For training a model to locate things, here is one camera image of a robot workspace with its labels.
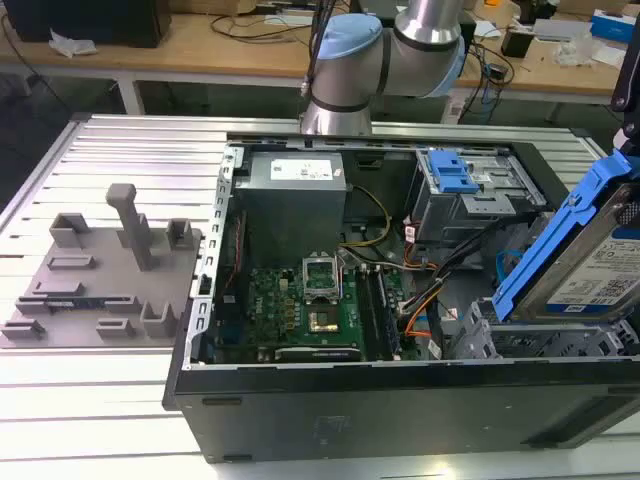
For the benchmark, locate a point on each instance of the hard disk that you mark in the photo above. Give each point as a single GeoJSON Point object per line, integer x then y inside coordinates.
{"type": "Point", "coordinates": [600, 260]}

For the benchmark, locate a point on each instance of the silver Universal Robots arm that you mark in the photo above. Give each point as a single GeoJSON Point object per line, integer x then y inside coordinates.
{"type": "Point", "coordinates": [350, 75]}

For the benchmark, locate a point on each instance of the grey metal disk bay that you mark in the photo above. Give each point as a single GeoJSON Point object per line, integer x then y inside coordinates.
{"type": "Point", "coordinates": [550, 340]}

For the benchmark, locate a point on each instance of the RAM stick in slot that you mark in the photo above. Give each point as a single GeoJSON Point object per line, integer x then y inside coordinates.
{"type": "Point", "coordinates": [389, 310]}

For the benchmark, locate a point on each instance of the black RAM slot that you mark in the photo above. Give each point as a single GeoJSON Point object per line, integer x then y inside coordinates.
{"type": "Point", "coordinates": [369, 315]}

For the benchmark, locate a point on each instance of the blue white carton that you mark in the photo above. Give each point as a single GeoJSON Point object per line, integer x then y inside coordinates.
{"type": "Point", "coordinates": [612, 25]}

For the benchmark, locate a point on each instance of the clear plastic bag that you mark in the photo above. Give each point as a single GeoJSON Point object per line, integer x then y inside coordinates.
{"type": "Point", "coordinates": [580, 50]}

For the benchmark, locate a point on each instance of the small black box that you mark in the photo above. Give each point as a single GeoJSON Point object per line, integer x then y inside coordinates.
{"type": "Point", "coordinates": [516, 42]}

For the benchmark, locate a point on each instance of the blue plastic drive latch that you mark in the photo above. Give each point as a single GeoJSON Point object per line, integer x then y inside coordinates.
{"type": "Point", "coordinates": [452, 175]}

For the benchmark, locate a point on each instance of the grey optical drive cage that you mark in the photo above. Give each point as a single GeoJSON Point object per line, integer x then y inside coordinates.
{"type": "Point", "coordinates": [450, 215]}

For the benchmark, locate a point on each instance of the grey power supply unit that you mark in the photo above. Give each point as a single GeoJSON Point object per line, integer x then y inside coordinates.
{"type": "Point", "coordinates": [290, 215]}

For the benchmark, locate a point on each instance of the CPU socket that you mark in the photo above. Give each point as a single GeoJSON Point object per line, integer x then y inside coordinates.
{"type": "Point", "coordinates": [325, 321]}

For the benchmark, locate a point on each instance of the black open PC case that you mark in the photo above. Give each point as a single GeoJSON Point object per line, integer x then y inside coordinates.
{"type": "Point", "coordinates": [400, 415]}

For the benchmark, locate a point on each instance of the black graphics card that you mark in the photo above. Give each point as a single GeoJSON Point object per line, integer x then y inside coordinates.
{"type": "Point", "coordinates": [320, 354]}

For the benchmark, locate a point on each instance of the green motherboard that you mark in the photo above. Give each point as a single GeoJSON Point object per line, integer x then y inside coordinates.
{"type": "Point", "coordinates": [270, 310]}

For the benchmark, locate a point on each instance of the wooden desk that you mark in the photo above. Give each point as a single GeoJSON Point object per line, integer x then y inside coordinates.
{"type": "Point", "coordinates": [200, 55]}

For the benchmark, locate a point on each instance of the large black box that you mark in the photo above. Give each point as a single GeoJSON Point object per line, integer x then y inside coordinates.
{"type": "Point", "coordinates": [85, 20]}

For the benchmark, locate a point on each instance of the crumpled white wrapping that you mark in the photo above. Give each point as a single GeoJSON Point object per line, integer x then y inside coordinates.
{"type": "Point", "coordinates": [70, 45]}

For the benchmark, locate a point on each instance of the grey parts rack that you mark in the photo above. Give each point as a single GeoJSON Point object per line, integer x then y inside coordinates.
{"type": "Point", "coordinates": [100, 300]}

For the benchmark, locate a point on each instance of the RAM stick on rack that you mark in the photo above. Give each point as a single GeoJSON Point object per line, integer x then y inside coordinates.
{"type": "Point", "coordinates": [75, 303]}

